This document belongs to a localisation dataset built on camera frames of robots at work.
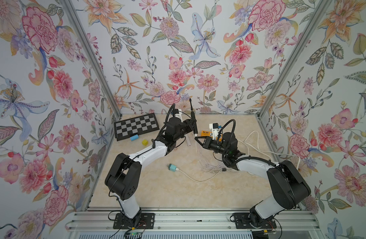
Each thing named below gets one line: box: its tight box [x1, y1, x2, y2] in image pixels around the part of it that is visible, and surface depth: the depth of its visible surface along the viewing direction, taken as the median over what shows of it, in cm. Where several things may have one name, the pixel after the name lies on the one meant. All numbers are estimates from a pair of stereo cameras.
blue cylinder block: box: [129, 134, 139, 141], surface depth 108 cm
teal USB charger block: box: [168, 163, 177, 172], surface depth 92 cm
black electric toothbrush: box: [189, 98, 198, 135], surface depth 86 cm
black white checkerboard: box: [113, 112, 160, 142], surface depth 112 cm
